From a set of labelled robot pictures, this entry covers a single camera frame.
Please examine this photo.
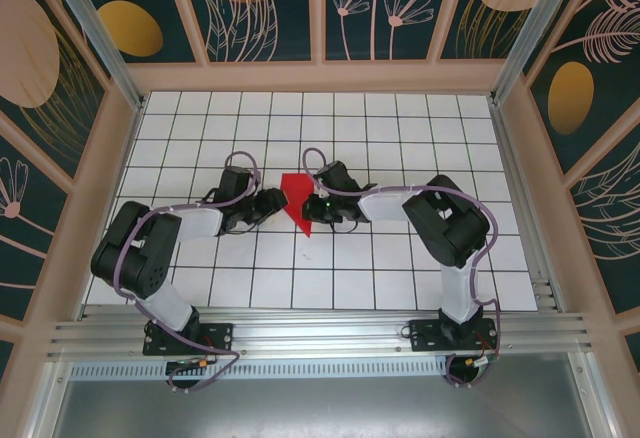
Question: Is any red square paper sheet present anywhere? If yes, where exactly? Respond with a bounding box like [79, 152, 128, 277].
[278, 172, 316, 238]

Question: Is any grey metal sheet panel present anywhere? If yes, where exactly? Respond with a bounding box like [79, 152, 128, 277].
[29, 377, 616, 438]

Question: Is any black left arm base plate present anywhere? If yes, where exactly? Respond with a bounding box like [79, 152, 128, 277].
[143, 321, 235, 357]

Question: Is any aluminium mounting rail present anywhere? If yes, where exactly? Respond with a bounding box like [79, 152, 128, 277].
[47, 306, 594, 360]

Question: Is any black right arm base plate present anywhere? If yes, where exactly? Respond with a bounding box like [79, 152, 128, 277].
[408, 318, 500, 353]

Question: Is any aluminium side rail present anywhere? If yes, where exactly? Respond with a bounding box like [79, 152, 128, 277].
[487, 97, 564, 315]

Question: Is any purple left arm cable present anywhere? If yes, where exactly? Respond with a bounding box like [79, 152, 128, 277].
[113, 151, 262, 394]

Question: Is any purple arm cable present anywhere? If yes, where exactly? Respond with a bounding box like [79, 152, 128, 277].
[113, 151, 262, 394]
[303, 146, 503, 390]

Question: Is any slotted grey cable duct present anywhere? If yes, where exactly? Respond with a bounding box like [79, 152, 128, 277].
[69, 361, 451, 380]

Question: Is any aluminium frame post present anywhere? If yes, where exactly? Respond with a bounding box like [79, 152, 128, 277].
[40, 0, 147, 110]
[491, 0, 585, 105]

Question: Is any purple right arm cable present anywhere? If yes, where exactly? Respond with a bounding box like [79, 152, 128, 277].
[303, 146, 503, 390]

